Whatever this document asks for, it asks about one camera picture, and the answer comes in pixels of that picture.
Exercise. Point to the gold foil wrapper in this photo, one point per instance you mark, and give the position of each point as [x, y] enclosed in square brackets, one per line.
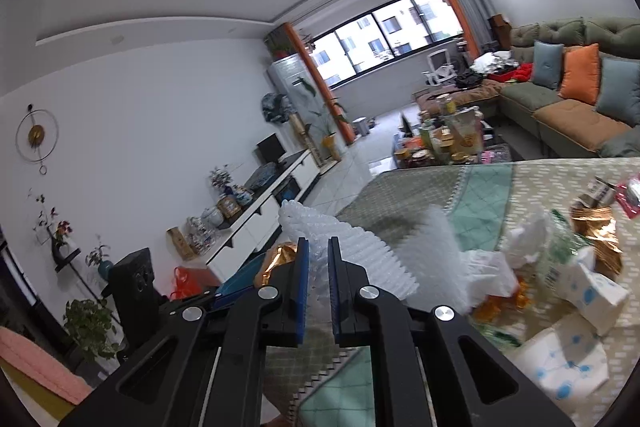
[598, 225]

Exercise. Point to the black monitor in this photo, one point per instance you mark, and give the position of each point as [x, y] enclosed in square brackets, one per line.
[270, 150]

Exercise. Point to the white foam net wrap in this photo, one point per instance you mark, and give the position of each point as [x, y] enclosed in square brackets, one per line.
[426, 270]

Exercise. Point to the white office chair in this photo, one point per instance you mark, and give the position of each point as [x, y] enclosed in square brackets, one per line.
[440, 68]

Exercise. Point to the orange cushion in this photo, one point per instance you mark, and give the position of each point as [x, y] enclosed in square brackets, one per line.
[582, 74]

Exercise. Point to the green tufted sofa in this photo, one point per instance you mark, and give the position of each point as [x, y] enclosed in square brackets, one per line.
[565, 128]

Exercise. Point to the blue cushion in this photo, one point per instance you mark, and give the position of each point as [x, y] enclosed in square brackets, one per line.
[619, 90]
[547, 65]

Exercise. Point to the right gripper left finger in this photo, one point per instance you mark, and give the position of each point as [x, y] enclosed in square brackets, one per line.
[205, 366]

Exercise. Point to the red plastic bag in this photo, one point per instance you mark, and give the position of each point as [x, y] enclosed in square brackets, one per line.
[186, 284]

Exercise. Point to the white TV cabinet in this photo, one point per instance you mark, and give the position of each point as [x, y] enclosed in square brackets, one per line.
[258, 223]

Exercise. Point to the window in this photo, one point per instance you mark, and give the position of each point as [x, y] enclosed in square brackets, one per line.
[384, 35]

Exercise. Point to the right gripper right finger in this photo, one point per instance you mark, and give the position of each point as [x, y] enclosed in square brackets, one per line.
[430, 368]

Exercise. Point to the round wall clock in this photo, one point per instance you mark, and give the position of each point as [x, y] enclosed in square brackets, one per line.
[36, 137]

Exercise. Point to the white blue-dotted tissue pack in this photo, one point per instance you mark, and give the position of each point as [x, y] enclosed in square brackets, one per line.
[567, 361]

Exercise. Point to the green patterned tablecloth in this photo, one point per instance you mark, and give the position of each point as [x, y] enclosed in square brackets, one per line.
[527, 269]

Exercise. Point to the white standing air conditioner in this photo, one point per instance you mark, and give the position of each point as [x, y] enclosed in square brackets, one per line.
[291, 77]

